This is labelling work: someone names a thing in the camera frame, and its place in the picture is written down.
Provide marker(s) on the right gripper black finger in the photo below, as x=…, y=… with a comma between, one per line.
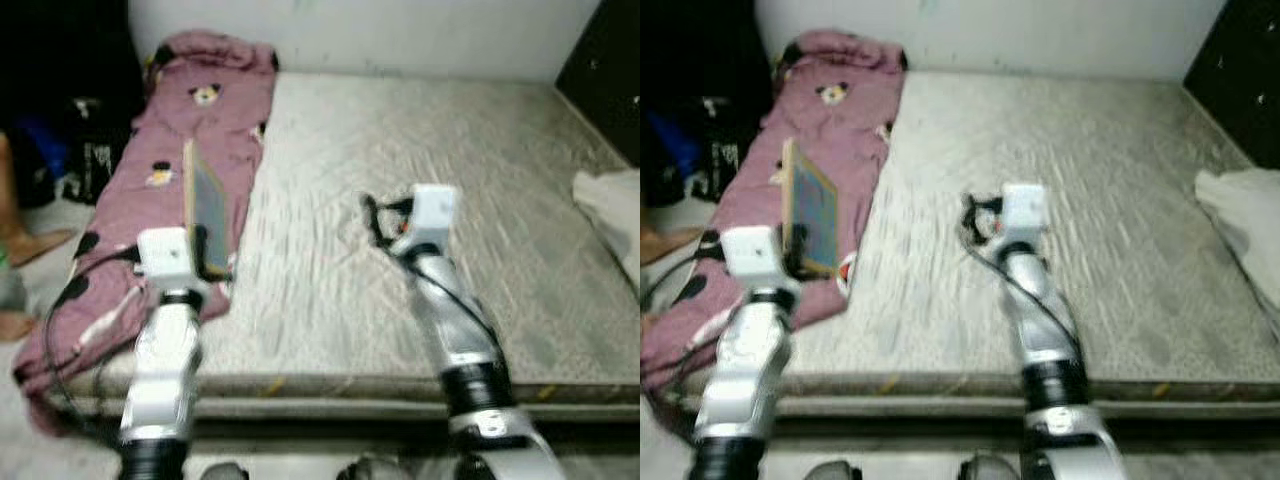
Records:
x=370, y=215
x=969, y=215

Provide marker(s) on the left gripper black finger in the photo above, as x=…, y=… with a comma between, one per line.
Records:
x=203, y=250
x=798, y=250

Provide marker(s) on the colourful yellow framed board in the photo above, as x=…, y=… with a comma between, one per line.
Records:
x=815, y=210
x=208, y=205

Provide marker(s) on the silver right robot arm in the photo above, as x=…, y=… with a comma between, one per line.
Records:
x=1045, y=320
x=455, y=320

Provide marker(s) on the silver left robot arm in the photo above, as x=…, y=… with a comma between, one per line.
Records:
x=165, y=370
x=745, y=370

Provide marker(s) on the beige quilted mattress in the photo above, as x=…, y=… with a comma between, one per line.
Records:
x=1100, y=200
x=420, y=200

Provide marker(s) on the pink cartoon print blanket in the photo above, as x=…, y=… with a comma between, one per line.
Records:
x=130, y=230
x=850, y=120

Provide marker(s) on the black bag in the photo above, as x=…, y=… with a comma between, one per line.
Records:
x=720, y=160
x=100, y=160

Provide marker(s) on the blue bag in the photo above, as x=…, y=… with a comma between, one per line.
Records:
x=675, y=150
x=45, y=150

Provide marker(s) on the beige pillow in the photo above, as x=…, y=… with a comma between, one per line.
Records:
x=1245, y=220
x=612, y=215

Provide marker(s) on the grey robot left leg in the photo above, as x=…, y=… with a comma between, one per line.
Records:
x=832, y=471
x=225, y=472

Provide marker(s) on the grey robot leg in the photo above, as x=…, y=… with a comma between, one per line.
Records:
x=832, y=471
x=225, y=472
x=375, y=468
x=990, y=467

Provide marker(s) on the grey robot right leg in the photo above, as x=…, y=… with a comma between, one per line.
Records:
x=990, y=467
x=375, y=468

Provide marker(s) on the black tufted headboard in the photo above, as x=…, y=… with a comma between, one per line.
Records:
x=605, y=80
x=1240, y=70

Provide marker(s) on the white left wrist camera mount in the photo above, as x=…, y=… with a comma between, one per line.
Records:
x=170, y=255
x=755, y=255

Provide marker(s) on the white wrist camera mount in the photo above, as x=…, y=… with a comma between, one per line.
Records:
x=1025, y=212
x=755, y=255
x=170, y=255
x=435, y=215

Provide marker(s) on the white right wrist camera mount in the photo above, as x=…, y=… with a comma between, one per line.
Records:
x=1025, y=212
x=435, y=215

